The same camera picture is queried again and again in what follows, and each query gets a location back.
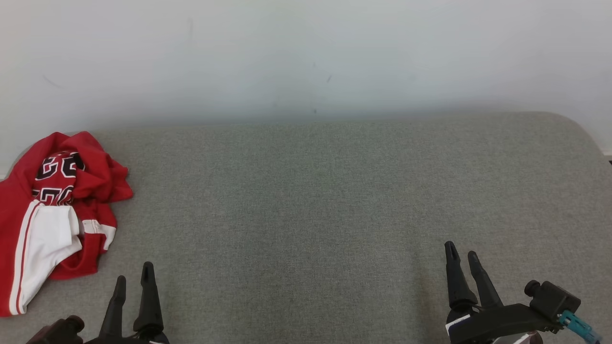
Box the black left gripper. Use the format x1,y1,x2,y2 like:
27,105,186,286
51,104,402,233
84,261,171,344

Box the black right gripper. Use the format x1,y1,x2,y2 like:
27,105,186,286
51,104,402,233
444,241,561,344

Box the red basketball jersey white sleeves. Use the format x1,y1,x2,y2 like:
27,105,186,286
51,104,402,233
0,131,134,317

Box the red shorts white stripe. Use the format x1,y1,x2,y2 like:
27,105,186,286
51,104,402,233
48,198,118,280

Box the grey fabric sofa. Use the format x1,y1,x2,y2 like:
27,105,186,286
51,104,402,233
0,112,612,344

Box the teal camera cable connector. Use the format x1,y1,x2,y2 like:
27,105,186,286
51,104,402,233
557,310,604,344

